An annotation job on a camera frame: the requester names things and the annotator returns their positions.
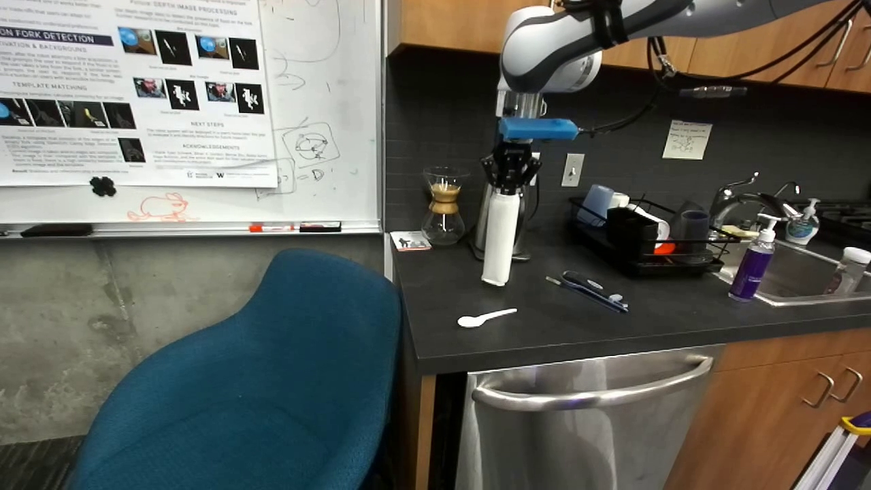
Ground blue cup in rack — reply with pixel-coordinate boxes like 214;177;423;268
577;185;628;229

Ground teal chair near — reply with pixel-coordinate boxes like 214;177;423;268
68;249;403;490

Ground stainless dishwasher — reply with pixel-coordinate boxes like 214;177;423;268
453;346;719;490

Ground purple pump bottle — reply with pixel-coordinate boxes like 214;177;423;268
730;213;775;300

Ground whiteboard with poster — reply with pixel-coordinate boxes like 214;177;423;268
0;0;383;236

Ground upper wooden cabinets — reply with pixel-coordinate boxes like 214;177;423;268
383;0;826;96

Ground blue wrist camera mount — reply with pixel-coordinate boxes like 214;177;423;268
497;116;580;141

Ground chrome faucet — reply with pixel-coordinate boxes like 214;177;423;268
711;172;799;239

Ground lower wooden cabinet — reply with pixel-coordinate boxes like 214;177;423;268
667;330;871;490

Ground black dish rack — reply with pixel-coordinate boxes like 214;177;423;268
569;195;719;278

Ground glass coffee carafe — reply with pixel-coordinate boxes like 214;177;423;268
423;165;466;248

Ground stainless steel sink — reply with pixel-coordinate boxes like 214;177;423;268
711;239;871;307

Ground blue black brush tool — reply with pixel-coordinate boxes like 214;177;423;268
543;273;628;313

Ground wall power outlet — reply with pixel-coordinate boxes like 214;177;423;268
561;153;584;187

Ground white plastic spoon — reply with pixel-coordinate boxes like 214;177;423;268
457;307;517;330

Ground white note paper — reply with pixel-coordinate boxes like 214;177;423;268
660;119;713;160

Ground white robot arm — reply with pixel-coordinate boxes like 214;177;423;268
496;0;825;145

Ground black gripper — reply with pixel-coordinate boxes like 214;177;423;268
481;141;542;190

